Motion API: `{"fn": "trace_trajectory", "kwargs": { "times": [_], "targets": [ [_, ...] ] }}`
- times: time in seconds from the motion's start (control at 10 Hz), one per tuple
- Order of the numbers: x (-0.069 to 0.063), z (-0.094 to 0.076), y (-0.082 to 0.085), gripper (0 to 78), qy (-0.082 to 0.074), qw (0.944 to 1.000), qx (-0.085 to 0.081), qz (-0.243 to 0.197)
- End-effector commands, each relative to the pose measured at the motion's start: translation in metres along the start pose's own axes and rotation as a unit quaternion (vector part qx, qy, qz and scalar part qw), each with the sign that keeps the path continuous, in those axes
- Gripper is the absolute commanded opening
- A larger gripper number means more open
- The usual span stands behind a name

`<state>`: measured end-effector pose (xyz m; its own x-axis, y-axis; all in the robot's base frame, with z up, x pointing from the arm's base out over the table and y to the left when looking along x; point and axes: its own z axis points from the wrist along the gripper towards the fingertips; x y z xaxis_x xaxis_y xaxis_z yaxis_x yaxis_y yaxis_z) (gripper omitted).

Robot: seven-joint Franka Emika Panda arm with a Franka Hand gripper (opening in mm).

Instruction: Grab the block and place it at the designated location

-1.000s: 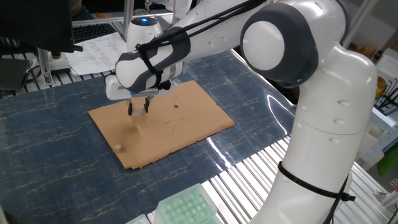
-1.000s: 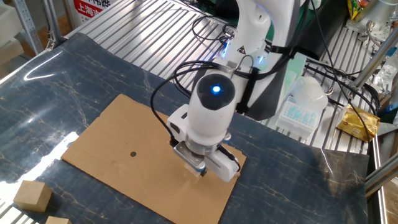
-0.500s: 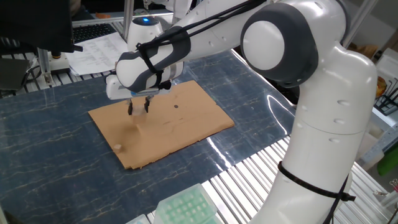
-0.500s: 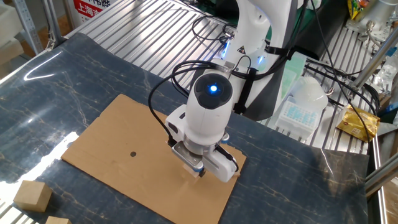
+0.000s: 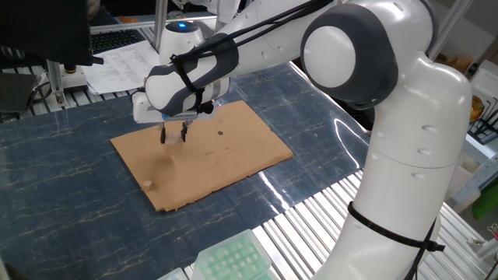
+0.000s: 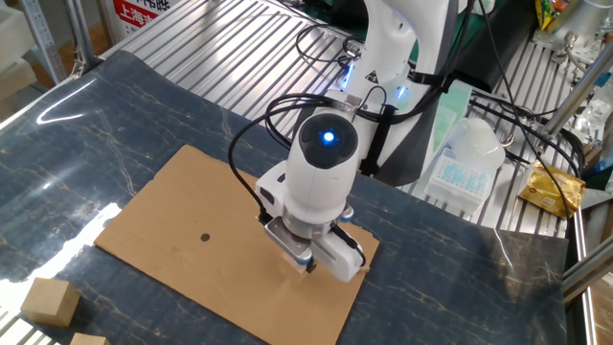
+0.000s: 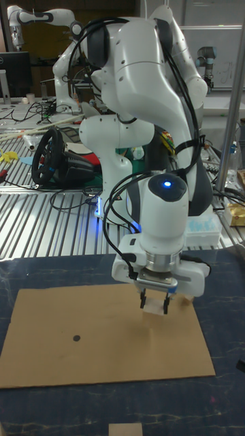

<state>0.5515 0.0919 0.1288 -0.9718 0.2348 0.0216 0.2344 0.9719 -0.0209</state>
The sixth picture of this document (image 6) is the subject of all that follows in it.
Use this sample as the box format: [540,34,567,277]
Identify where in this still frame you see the gold snack packet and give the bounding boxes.
[516,160,587,220]

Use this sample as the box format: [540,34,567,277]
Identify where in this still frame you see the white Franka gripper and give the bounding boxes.
[255,160,368,285]

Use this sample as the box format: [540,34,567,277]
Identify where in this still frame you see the red white sign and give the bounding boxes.
[112,0,172,37]

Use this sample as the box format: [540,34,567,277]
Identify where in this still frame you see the green pipette tip box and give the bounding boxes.
[432,79,473,155]

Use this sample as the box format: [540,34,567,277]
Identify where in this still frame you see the green board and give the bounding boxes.
[449,0,509,54]

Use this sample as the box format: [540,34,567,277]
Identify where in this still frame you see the grey metal shelf upright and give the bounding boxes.
[18,0,68,85]

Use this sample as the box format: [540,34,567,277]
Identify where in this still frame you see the large wooden block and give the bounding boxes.
[69,332,112,345]
[19,277,81,329]

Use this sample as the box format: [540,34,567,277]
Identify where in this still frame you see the brown cardboard sheet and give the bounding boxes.
[94,144,381,345]

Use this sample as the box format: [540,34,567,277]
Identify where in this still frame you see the thick black cable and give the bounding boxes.
[468,95,586,177]

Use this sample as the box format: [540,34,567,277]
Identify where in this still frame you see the white foam box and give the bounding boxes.
[0,2,37,74]

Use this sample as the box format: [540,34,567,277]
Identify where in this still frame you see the dark blue marble mat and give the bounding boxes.
[0,50,571,345]

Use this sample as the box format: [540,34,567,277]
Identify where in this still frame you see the thin black cable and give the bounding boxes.
[477,0,572,219]

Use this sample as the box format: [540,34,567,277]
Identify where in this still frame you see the yellow snack bag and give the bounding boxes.
[534,0,575,32]

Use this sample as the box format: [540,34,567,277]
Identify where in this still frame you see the slanted aluminium post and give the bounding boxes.
[540,40,613,140]

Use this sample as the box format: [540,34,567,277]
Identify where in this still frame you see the white plastic bowl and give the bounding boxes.
[447,117,507,172]

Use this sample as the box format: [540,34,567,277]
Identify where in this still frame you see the black camera cable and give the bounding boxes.
[227,92,399,226]

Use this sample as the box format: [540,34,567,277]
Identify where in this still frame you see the aluminium frame bar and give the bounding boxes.
[562,239,613,306]

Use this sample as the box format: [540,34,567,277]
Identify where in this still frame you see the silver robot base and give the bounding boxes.
[531,0,613,66]

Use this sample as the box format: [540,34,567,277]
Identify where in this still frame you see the white blue pipette tip rack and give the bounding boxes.
[423,147,499,216]

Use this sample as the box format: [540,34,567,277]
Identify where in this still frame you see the black bag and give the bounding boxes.
[452,0,538,95]

